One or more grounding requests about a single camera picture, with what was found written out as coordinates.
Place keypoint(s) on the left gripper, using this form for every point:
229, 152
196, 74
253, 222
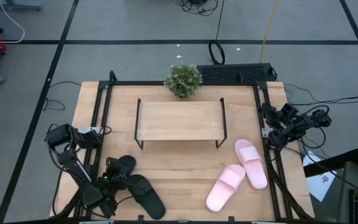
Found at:
117, 179

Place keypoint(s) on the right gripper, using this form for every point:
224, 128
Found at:
285, 115

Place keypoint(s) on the black slide sandal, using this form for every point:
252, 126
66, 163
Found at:
128, 161
148, 196

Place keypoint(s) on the pink slide sandal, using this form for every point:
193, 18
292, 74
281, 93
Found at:
225, 188
251, 163

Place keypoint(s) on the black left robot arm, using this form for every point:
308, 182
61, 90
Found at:
82, 180

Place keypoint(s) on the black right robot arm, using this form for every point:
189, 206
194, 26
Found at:
309, 121

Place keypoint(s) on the wooden shelf with black legs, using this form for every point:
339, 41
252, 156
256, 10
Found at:
179, 121

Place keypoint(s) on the white paper sheet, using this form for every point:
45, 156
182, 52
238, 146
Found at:
320, 180

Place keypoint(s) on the green potted plant black pot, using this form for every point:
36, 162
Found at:
183, 80

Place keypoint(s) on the black metal table frame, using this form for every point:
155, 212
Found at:
135, 83

